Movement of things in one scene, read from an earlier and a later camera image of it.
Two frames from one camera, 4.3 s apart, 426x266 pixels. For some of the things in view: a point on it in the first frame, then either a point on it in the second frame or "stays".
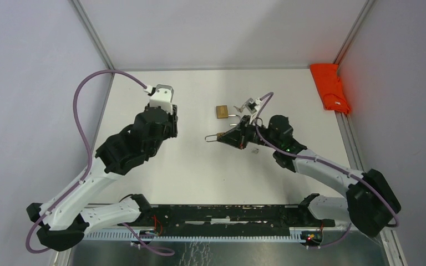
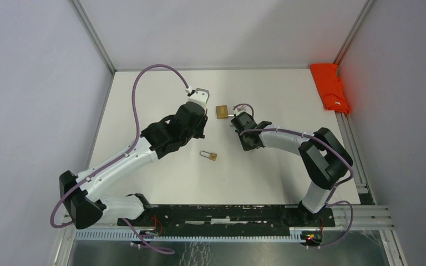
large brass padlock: [222, 112] stays
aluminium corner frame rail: [354, 31] stays
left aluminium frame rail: [93, 35] stays
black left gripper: [173, 122] -> [200, 133]
